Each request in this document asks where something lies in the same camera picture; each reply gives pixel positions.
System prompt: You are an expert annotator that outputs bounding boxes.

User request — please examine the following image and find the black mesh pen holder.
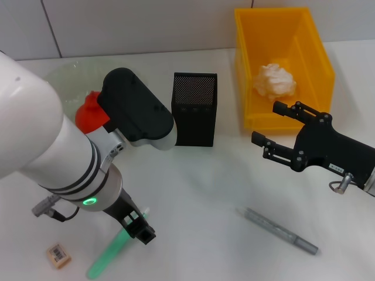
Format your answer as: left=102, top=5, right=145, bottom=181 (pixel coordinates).
left=171, top=72, right=218, bottom=147

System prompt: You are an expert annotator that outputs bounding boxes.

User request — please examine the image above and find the grey marker pen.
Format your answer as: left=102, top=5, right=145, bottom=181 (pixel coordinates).
left=244, top=207, right=319, bottom=256

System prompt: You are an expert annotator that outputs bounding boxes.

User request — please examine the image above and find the white paper ball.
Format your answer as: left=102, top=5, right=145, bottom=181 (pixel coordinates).
left=252, top=63, right=297, bottom=102

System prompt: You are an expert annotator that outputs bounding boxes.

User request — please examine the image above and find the left gripper cable with plug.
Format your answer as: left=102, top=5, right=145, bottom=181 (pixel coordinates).
left=31, top=195, right=80, bottom=223

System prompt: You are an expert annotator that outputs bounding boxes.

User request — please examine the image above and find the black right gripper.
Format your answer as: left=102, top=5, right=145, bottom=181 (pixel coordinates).
left=250, top=100, right=375, bottom=189

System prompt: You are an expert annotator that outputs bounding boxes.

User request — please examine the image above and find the right gripper cable with plug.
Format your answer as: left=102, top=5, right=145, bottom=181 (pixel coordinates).
left=328, top=172, right=354, bottom=194

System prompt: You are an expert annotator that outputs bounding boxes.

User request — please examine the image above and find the beige eraser with barcode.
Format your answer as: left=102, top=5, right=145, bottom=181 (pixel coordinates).
left=46, top=242, right=73, bottom=269

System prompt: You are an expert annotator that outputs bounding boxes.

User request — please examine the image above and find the orange fruit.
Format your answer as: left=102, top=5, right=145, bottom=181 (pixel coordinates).
left=74, top=90, right=111, bottom=136

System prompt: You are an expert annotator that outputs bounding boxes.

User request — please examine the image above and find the yellow plastic bin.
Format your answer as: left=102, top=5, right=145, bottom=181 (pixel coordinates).
left=234, top=7, right=336, bottom=131

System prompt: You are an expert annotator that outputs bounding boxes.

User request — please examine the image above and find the green pen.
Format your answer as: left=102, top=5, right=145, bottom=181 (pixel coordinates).
left=87, top=207, right=151, bottom=279

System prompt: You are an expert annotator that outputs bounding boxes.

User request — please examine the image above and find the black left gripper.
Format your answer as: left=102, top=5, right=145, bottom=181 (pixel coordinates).
left=102, top=189, right=156, bottom=245

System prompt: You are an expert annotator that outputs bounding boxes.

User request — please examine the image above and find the green glass fruit plate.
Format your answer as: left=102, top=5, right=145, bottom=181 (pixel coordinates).
left=42, top=58, right=138, bottom=108

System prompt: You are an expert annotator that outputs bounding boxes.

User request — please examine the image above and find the gripper cable with plug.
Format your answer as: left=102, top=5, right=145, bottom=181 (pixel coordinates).
left=328, top=172, right=354, bottom=194
left=31, top=195, right=80, bottom=223

